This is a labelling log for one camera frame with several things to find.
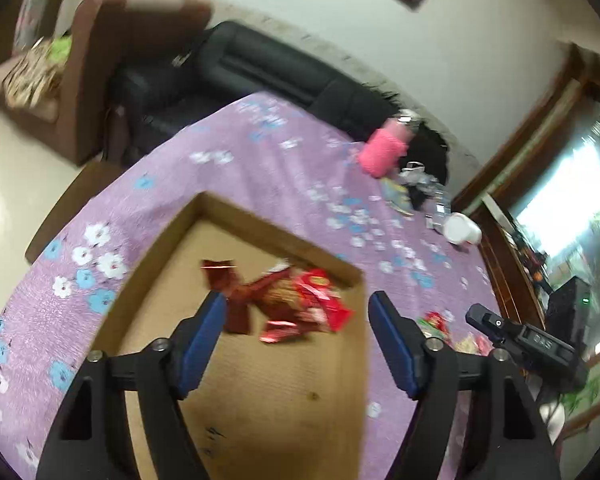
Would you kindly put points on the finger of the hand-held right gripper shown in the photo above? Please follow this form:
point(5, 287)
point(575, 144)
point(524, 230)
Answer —
point(485, 321)

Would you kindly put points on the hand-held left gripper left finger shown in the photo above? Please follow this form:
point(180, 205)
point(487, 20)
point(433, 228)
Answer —
point(202, 345)

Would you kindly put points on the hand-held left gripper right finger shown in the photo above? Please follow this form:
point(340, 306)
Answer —
point(392, 345)

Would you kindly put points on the pale red snack packet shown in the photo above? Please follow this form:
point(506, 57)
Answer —
point(472, 346)

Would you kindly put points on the red green snack packet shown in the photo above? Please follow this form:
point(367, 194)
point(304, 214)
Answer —
point(434, 325)

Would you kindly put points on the dark red snack packet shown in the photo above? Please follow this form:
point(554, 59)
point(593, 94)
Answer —
point(229, 290)

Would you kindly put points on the cardboard box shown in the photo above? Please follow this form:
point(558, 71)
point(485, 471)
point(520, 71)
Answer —
point(260, 390)

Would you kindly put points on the shiny red snack packet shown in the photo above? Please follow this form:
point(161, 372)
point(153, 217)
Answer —
point(279, 332)

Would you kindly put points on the red yellow snack packet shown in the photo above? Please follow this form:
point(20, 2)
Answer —
point(305, 292)

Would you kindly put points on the black electronic box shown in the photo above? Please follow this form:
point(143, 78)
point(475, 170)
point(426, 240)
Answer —
point(570, 305)

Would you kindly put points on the white cup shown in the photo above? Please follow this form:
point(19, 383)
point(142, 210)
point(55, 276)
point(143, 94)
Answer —
point(461, 230)

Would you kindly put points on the colourful flat packet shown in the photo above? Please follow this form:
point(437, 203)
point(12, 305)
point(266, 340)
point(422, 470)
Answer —
point(397, 196)

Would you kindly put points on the wooden framed window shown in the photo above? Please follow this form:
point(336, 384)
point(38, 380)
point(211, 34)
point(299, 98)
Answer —
point(565, 195)

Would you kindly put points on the clear plastic wrappers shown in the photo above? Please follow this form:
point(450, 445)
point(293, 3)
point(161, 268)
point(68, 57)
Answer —
point(427, 182)

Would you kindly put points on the pink knit-covered bottle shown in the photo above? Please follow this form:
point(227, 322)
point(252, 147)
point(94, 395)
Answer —
point(382, 152)

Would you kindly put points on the purple floral tablecloth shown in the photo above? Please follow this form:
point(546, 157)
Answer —
point(260, 160)

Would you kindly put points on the black leather sofa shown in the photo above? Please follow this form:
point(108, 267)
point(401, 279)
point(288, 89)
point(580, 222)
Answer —
point(260, 67)

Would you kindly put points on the brown armchair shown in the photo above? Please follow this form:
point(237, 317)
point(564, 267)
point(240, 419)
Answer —
point(105, 60)

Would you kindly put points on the patterned cushion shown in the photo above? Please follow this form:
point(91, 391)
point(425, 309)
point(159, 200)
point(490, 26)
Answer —
point(32, 72)

